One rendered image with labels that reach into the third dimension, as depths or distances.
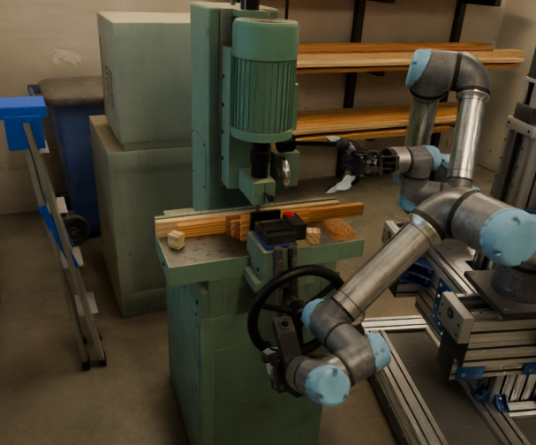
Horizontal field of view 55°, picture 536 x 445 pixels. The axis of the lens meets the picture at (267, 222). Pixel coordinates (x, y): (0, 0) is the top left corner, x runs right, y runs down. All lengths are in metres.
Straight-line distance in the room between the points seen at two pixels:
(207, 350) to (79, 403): 0.89
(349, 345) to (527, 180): 0.90
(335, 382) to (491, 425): 1.14
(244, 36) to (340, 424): 1.53
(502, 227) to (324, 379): 0.46
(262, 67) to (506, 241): 0.72
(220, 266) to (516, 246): 0.74
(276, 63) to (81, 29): 2.45
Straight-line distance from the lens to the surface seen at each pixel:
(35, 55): 3.72
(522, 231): 1.15
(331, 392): 1.03
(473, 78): 1.69
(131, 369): 2.47
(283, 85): 1.41
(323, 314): 1.16
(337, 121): 3.97
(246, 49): 1.39
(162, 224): 1.54
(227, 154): 1.60
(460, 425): 2.09
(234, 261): 1.45
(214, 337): 1.58
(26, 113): 2.01
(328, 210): 1.69
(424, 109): 1.78
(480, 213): 1.15
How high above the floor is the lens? 1.63
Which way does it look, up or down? 26 degrees down
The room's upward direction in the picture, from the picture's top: 3 degrees clockwise
